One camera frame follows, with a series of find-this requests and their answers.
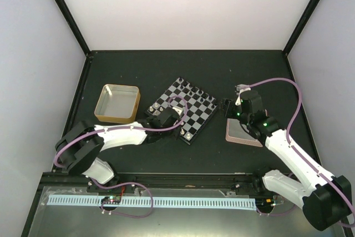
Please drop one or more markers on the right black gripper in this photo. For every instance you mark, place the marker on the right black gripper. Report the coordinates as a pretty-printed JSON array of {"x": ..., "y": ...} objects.
[{"x": 228, "y": 105}]

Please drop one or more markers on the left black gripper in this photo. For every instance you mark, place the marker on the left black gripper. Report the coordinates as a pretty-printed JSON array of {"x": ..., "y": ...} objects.
[{"x": 175, "y": 134}]

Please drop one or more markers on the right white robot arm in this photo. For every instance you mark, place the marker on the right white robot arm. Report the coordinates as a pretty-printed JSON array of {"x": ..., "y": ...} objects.
[{"x": 323, "y": 198}]

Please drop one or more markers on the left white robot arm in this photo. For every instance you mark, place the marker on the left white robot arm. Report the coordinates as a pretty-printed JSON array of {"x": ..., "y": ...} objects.
[{"x": 77, "y": 152}]

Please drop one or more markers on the pink tray with pieces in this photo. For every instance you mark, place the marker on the pink tray with pieces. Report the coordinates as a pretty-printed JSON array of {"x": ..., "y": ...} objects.
[{"x": 237, "y": 131}]

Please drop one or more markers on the black and white chessboard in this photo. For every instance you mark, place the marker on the black and white chessboard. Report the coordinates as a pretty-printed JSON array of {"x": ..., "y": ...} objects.
[{"x": 197, "y": 101}]

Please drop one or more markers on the gold metal tin tray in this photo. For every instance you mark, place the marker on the gold metal tin tray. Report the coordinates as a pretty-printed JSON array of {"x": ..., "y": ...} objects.
[{"x": 117, "y": 104}]

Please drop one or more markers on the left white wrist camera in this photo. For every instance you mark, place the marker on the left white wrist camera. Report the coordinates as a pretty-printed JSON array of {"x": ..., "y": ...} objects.
[{"x": 180, "y": 111}]

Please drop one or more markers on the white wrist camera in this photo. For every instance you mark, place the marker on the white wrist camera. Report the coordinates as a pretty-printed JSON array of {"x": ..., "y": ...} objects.
[
  {"x": 240, "y": 89},
  {"x": 180, "y": 111}
]

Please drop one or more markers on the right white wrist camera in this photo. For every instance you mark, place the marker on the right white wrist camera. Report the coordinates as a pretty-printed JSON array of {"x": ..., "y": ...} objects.
[{"x": 240, "y": 89}]

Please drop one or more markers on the light blue slotted cable duct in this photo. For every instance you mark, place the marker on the light blue slotted cable duct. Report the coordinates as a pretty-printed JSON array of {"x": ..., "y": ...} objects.
[{"x": 156, "y": 202}]

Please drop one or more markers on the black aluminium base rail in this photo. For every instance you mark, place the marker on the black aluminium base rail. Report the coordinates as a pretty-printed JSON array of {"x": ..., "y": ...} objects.
[{"x": 242, "y": 183}]

